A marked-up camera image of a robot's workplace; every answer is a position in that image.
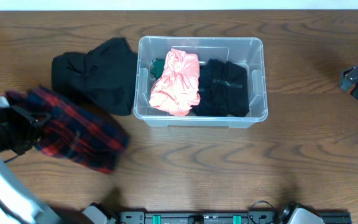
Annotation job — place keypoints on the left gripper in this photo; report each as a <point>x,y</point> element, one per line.
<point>27,128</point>

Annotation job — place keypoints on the red plaid flannel shirt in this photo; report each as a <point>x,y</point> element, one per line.
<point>92,139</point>

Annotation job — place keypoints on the large black garment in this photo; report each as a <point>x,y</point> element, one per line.
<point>105,76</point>

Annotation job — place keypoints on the black taped garment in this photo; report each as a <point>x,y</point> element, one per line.
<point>223,90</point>

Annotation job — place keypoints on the dark green garment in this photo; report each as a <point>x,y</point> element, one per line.
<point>157,68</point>

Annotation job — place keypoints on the pink garment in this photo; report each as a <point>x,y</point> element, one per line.
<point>176,91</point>

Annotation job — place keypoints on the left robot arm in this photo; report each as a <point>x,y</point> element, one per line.
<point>19,205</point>

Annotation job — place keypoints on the black mounting rail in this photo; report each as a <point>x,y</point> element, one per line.
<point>137,217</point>

